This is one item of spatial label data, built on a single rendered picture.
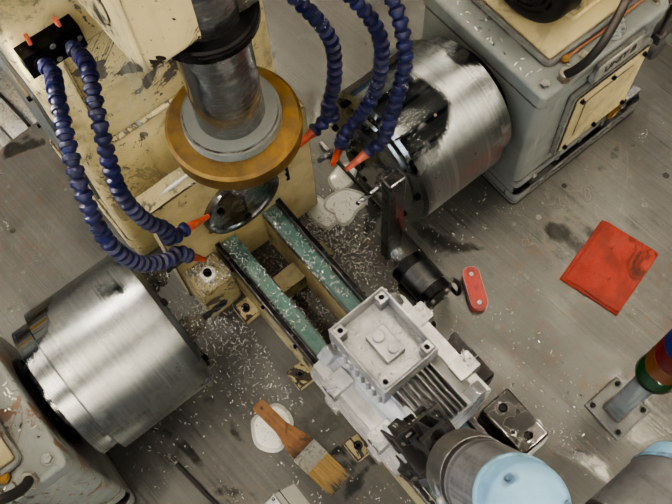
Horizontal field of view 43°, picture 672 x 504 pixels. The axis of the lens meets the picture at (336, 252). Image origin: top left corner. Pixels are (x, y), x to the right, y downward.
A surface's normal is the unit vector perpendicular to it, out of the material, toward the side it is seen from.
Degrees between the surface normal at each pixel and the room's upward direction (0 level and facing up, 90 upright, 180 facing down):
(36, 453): 0
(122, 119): 90
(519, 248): 0
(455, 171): 70
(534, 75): 0
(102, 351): 17
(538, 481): 26
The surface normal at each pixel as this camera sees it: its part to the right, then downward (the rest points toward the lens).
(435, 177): 0.54, 0.43
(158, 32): 0.62, 0.71
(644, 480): -0.40, -0.74
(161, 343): 0.33, 0.09
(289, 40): -0.04, -0.39
